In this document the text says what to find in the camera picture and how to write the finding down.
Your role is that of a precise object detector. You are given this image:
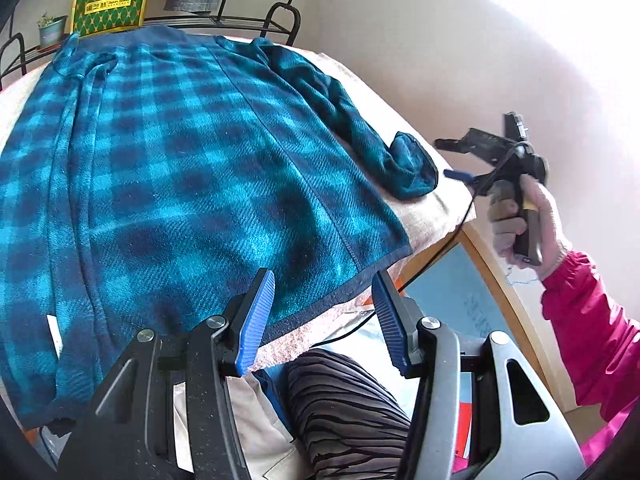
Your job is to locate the potted plant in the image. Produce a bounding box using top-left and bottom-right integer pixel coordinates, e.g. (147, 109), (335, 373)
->
(36, 12), (68, 52)

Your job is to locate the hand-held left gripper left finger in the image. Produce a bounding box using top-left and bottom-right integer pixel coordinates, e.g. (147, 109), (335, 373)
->
(57, 268), (277, 480)

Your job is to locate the pink checked blanket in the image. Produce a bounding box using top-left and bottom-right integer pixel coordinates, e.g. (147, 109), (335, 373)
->
(0, 35), (476, 373)

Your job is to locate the person's right hand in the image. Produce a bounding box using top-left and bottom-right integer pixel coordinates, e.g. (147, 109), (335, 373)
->
(487, 174), (574, 275)

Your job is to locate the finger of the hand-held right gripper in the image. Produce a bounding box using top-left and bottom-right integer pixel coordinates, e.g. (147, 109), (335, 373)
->
(442, 169), (496, 188)
(434, 129), (483, 155)

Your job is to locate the person's striped trouser leg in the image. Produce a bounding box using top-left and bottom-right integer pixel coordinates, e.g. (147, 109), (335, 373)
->
(284, 349), (415, 480)

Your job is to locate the black cable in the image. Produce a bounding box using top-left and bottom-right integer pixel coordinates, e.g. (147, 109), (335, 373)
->
(345, 144), (532, 342)

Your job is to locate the black metal clothes rack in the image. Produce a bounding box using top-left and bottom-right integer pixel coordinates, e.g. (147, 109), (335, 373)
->
(0, 0), (301, 91)

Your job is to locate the beige cloth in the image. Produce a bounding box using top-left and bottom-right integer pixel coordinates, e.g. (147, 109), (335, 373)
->
(172, 370), (311, 480)

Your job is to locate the blue plaid fleece jacket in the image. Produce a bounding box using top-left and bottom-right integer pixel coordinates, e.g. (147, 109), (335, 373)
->
(0, 27), (440, 423)

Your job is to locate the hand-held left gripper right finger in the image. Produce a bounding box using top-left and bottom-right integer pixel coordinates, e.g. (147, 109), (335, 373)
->
(371, 270), (586, 480)

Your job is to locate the light blue plastic sheet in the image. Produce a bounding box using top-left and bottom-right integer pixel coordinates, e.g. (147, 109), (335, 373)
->
(395, 245), (507, 347)

